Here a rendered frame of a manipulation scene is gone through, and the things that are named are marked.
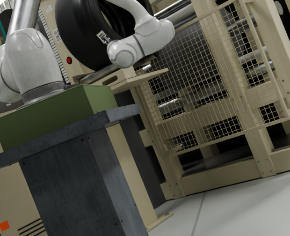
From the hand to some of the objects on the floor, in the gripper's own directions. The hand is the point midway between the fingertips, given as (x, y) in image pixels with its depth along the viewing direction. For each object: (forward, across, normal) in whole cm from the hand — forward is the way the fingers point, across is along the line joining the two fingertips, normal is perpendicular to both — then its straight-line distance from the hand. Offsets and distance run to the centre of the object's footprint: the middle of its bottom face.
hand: (109, 41), depth 234 cm
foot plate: (+20, +100, -55) cm, 116 cm away
